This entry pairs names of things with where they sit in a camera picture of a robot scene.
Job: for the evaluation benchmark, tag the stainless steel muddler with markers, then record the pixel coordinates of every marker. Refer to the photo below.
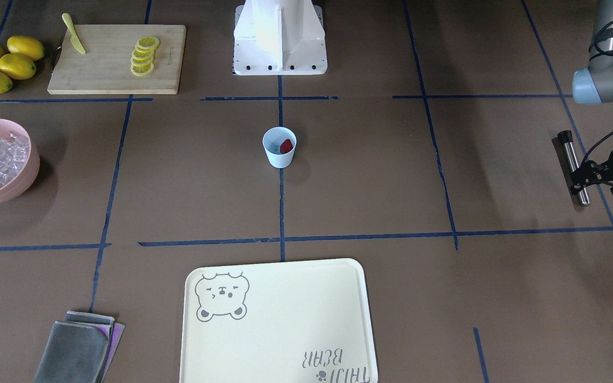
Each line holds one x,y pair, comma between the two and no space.
566,141

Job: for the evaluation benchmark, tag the red strawberry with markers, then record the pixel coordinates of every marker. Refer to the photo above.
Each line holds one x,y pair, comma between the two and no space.
285,147

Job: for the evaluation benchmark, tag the light blue cup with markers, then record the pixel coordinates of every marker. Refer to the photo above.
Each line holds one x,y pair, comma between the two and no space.
271,140

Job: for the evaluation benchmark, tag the cream bear tray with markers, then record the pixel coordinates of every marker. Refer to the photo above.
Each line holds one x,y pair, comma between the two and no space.
301,321

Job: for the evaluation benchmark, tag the lemon slices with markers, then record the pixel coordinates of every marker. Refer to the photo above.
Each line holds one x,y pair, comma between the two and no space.
142,61

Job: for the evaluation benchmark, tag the wooden cutting board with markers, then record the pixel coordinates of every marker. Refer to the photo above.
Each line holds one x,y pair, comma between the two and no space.
105,67

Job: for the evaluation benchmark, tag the yellow-green plastic knife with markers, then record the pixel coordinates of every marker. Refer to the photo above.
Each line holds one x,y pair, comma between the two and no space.
74,38

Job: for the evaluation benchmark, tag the grey folded cloth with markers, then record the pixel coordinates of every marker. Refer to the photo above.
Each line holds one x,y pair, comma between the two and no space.
80,348

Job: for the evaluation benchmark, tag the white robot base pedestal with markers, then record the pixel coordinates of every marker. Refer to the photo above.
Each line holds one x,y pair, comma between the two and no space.
279,38

